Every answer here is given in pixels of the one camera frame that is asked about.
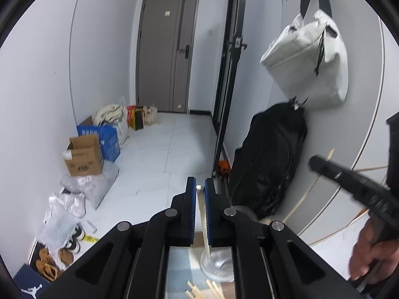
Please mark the blue shoebox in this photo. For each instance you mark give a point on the blue shoebox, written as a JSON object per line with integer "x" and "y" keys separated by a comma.
{"x": 29, "y": 283}

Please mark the black and white sneakers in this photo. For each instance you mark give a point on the black and white sneakers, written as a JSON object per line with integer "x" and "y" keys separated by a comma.
{"x": 74, "y": 238}

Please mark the black bag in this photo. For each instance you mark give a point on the black bag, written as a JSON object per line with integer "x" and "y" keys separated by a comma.
{"x": 271, "y": 162}

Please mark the clear plastic bag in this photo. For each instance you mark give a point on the clear plastic bag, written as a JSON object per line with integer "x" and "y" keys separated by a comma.
{"x": 57, "y": 230}

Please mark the red and yellow bag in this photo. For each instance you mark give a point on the red and yellow bag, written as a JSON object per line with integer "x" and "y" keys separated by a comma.
{"x": 135, "y": 118}

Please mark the white shoulder bag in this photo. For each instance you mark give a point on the white shoulder bag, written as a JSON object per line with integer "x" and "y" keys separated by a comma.
{"x": 308, "y": 62}

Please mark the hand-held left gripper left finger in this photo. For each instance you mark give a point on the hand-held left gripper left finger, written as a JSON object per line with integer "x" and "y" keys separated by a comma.
{"x": 192, "y": 199}

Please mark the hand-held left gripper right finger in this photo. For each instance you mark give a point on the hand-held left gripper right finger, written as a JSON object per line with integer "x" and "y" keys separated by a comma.
{"x": 208, "y": 205}

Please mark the cream cloth bag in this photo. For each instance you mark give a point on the cream cloth bag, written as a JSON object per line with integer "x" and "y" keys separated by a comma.
{"x": 112, "y": 115}

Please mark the beige plastic bag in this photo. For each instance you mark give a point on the beige plastic bag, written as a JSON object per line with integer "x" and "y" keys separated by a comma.
{"x": 151, "y": 115}

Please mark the black framed glass door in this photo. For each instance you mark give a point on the black framed glass door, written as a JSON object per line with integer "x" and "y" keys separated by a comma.
{"x": 229, "y": 78}

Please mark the wooden chopstick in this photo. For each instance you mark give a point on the wooden chopstick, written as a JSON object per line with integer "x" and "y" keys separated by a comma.
{"x": 194, "y": 289}
{"x": 330, "y": 154}
{"x": 188, "y": 295}
{"x": 371, "y": 168}
{"x": 215, "y": 289}

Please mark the blue cardboard box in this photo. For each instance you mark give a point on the blue cardboard box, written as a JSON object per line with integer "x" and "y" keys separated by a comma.
{"x": 109, "y": 143}

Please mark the grey mailing bag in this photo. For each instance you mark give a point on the grey mailing bag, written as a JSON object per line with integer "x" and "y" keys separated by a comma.
{"x": 96, "y": 183}

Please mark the brown cardboard box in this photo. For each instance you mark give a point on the brown cardboard box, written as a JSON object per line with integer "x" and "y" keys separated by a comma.
{"x": 84, "y": 158}

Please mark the person's right hand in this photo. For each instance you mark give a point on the person's right hand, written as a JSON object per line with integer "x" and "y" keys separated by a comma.
{"x": 361, "y": 255}

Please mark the brown sandals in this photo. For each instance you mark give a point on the brown sandals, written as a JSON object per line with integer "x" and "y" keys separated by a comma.
{"x": 50, "y": 266}

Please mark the yellow tape strip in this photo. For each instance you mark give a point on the yellow tape strip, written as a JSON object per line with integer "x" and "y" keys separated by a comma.
{"x": 90, "y": 239}

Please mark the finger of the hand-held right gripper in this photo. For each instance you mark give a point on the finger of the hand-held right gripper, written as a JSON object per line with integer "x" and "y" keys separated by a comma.
{"x": 330, "y": 169}

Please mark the grey entrance door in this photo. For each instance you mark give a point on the grey entrance door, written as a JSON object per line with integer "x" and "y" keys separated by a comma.
{"x": 162, "y": 68}

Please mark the silver mailing bag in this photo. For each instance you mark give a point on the silver mailing bag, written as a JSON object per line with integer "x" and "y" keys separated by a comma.
{"x": 70, "y": 204}

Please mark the orange object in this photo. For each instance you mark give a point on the orange object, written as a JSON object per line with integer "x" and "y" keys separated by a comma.
{"x": 223, "y": 168}

